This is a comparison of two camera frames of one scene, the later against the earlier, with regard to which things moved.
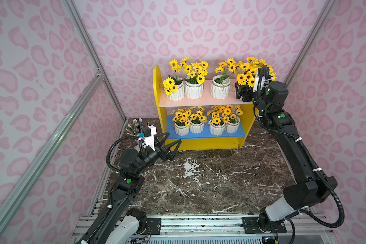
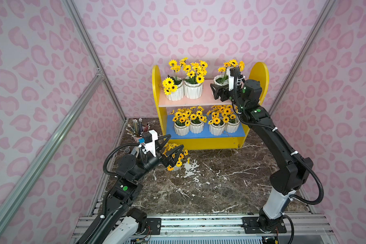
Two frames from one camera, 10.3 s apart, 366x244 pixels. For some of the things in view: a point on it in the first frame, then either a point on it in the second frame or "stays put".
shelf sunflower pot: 193,83 stays put
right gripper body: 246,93 → 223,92
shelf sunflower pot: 197,120 stays put
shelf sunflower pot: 221,83 stays put
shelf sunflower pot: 245,71 → 169,147
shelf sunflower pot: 219,118 stays put
